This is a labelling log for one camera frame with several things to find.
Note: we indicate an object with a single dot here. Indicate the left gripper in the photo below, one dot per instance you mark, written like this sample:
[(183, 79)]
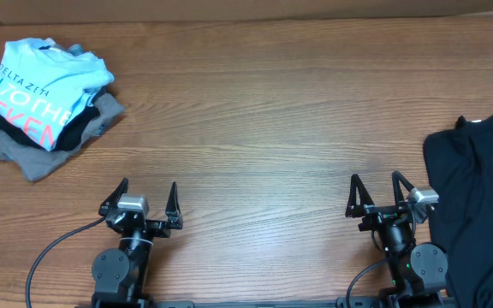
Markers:
[(163, 228)]

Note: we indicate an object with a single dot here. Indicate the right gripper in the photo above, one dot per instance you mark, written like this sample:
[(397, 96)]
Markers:
[(378, 214)]

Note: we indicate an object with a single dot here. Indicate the black t-shirt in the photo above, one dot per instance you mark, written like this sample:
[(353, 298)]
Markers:
[(459, 165)]

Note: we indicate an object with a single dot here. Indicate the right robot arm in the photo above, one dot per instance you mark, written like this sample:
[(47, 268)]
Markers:
[(418, 271)]

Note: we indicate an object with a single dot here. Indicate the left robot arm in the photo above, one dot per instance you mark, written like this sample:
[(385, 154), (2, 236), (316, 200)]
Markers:
[(120, 273)]

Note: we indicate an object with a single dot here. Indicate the folded black shirt in stack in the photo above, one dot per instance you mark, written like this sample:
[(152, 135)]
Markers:
[(73, 132)]

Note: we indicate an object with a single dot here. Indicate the folded grey shirt in stack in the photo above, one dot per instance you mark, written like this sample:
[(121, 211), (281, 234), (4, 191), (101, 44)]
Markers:
[(36, 164)]

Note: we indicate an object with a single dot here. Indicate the light blue printed t-shirt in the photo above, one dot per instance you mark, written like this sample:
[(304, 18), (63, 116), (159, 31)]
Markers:
[(43, 88)]

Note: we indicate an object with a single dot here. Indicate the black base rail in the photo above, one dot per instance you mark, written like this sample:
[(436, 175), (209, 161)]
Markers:
[(263, 304)]

